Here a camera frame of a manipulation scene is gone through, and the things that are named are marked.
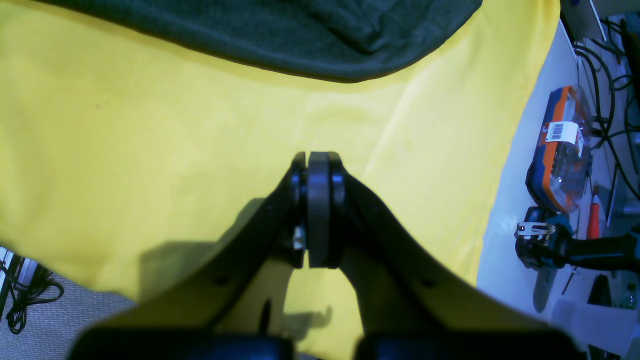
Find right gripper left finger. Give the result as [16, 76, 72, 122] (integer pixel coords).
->
[68, 152, 306, 360]

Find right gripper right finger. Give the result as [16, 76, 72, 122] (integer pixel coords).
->
[307, 152, 584, 360]

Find dark green long-sleeve shirt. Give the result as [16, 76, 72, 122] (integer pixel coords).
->
[50, 0, 482, 84]

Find orange blue tool case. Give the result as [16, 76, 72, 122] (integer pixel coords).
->
[525, 85, 593, 214]

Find yellow table cloth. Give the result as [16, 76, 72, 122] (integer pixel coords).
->
[1, 0, 561, 360]

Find black cordless drill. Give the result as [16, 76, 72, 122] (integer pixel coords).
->
[514, 206, 640, 274]

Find red handled screwdriver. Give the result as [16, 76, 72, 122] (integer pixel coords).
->
[586, 180, 601, 240]

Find tangled black cables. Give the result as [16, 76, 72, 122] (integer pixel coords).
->
[572, 17, 640, 201]

